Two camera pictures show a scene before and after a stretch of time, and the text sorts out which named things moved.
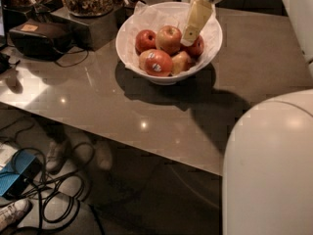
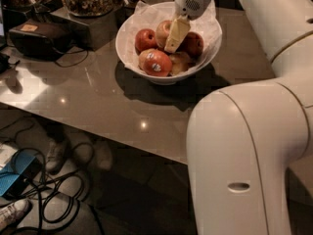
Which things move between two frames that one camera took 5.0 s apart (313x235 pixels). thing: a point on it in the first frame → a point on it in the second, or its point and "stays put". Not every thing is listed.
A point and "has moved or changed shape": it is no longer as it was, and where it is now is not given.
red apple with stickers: (155, 62) stays put
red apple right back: (195, 50) stays put
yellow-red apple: (168, 39) has moved or changed shape
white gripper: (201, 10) → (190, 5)
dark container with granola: (96, 32) stays put
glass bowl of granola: (89, 0) stays put
